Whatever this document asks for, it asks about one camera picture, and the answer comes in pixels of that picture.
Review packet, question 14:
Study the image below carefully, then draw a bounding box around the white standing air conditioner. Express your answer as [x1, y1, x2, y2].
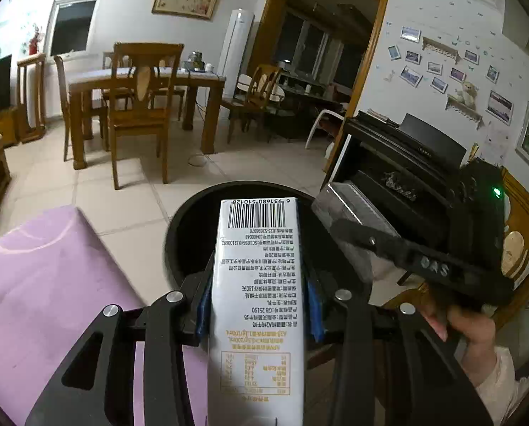
[215, 9, 254, 99]

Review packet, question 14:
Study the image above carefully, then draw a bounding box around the purple tablecloth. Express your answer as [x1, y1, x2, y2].
[0, 206, 208, 425]

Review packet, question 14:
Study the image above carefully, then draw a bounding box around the wooden dining table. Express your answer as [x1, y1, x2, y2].
[66, 66, 227, 170]

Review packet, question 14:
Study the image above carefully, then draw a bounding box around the wooden chair by piano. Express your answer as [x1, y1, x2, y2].
[389, 160, 529, 326]

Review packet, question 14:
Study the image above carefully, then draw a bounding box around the black upright piano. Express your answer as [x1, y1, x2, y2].
[329, 113, 494, 238]

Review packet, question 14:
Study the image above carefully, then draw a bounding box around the white milk carton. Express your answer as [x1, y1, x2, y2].
[206, 197, 305, 425]

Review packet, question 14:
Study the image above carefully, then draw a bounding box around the person right hand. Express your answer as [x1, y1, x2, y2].
[418, 300, 497, 388]

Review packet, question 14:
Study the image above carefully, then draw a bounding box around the wooden dining chair front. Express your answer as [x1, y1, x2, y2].
[108, 42, 184, 190]

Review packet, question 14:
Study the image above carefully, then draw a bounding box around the black round trash bin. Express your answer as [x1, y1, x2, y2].
[164, 181, 372, 304]

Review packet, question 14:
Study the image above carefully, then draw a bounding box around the tall wooden plant stand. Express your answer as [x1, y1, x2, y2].
[16, 53, 46, 143]

